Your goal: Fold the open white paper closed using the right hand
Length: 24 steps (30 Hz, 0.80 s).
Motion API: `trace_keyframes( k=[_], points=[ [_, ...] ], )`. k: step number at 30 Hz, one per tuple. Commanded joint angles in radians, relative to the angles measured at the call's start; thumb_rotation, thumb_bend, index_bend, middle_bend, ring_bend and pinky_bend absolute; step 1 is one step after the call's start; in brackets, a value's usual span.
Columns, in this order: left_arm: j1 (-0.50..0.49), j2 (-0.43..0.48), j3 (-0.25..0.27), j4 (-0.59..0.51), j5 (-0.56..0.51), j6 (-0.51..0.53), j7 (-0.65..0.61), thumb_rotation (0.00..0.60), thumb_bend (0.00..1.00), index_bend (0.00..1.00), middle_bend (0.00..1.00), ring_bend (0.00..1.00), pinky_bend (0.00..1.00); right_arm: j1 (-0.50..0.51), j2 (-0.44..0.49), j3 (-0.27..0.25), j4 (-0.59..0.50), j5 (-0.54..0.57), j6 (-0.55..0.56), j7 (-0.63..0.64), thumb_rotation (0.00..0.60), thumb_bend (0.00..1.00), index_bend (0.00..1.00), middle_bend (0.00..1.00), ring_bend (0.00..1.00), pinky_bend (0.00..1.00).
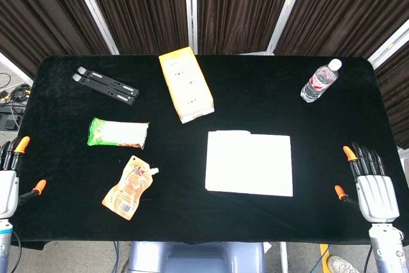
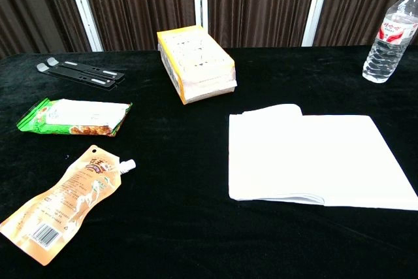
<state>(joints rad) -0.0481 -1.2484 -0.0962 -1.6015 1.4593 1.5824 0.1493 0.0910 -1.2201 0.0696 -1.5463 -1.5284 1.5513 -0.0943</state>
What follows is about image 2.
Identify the yellow and white box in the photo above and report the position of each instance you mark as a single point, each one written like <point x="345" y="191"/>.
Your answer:
<point x="196" y="60"/>

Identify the clear plastic water bottle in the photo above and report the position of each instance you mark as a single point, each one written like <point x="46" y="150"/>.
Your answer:
<point x="385" y="50"/>

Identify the black folding stand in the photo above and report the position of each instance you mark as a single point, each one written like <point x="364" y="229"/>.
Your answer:
<point x="81" y="73"/>

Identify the green snack packet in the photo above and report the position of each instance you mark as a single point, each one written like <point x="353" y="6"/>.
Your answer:
<point x="81" y="114"/>

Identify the white folder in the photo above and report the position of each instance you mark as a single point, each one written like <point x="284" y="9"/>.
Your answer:
<point x="294" y="155"/>

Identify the black tablecloth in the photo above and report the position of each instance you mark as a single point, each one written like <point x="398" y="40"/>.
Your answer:
<point x="183" y="161"/>

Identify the orange spout pouch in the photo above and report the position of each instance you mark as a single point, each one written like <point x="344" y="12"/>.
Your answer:
<point x="65" y="200"/>

